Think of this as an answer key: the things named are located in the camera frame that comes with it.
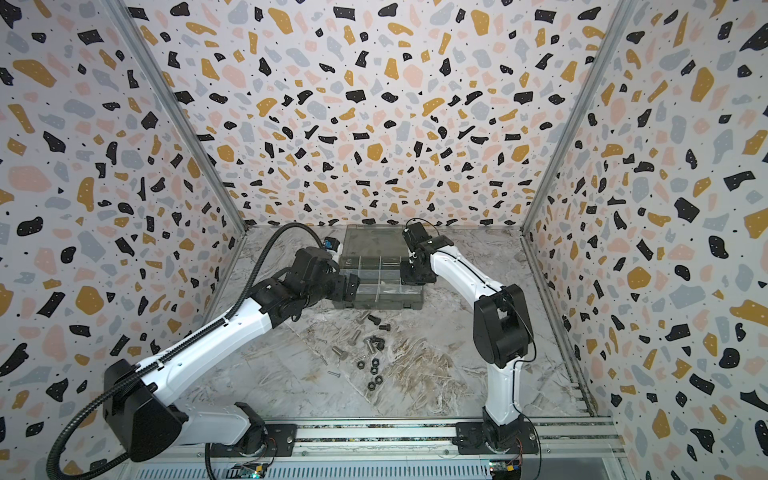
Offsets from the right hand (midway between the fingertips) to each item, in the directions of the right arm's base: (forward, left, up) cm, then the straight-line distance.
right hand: (403, 274), depth 92 cm
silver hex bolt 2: (-17, +15, -11) cm, 25 cm away
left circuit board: (-49, +36, -12) cm, 62 cm away
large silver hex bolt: (-21, +17, -12) cm, 30 cm away
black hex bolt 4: (-18, +7, -12) cm, 22 cm away
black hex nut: (-24, +12, -12) cm, 29 cm away
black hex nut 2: (-28, +7, -12) cm, 31 cm away
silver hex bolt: (-10, +13, -12) cm, 20 cm away
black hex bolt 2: (-12, +5, -13) cm, 18 cm away
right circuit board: (-48, -25, -13) cm, 55 cm away
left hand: (-8, +15, +12) cm, 21 cm away
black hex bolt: (-9, +9, -12) cm, 18 cm away
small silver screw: (-26, +19, -13) cm, 35 cm away
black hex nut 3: (-29, +9, -12) cm, 33 cm away
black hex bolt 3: (-16, +9, -11) cm, 22 cm away
